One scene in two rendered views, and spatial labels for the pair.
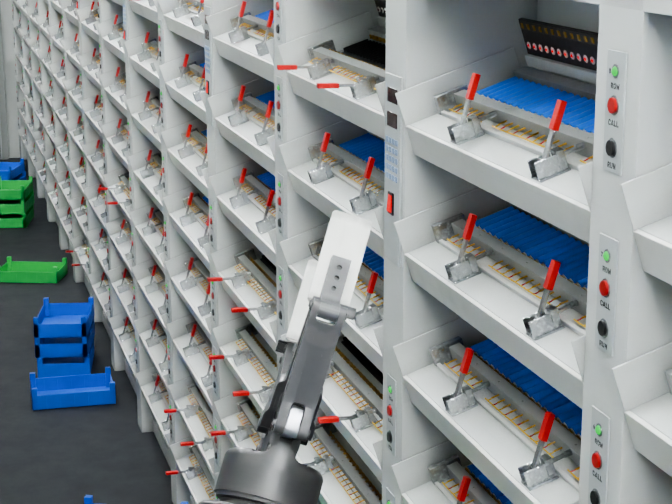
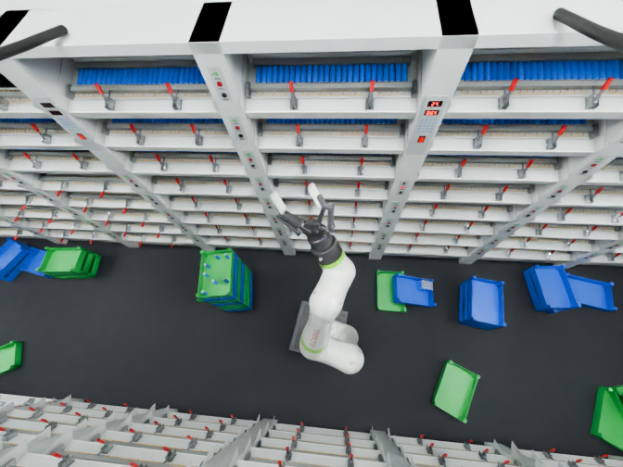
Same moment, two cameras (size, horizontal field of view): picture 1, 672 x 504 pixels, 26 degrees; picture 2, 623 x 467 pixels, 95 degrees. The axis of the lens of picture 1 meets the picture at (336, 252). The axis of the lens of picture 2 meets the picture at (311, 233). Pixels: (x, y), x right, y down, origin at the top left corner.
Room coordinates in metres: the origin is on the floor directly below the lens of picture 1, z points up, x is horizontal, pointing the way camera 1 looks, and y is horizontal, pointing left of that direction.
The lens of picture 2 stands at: (0.83, 0.38, 2.23)
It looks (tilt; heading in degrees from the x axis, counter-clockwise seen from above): 65 degrees down; 299
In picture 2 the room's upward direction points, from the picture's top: 10 degrees counter-clockwise
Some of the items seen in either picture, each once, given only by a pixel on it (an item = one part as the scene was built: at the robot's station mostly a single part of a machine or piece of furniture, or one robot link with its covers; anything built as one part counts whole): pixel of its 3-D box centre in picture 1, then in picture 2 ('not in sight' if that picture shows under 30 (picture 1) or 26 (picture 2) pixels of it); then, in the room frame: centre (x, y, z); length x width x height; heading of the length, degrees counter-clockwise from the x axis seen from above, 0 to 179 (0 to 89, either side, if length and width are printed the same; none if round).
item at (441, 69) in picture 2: not in sight; (394, 189); (0.80, -0.57, 0.87); 0.20 x 0.09 x 1.74; 106
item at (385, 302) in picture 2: not in sight; (390, 291); (0.60, -0.25, 0.04); 0.30 x 0.20 x 0.08; 106
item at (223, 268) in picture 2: not in sight; (215, 272); (1.70, 0.14, 0.52); 0.30 x 0.20 x 0.08; 115
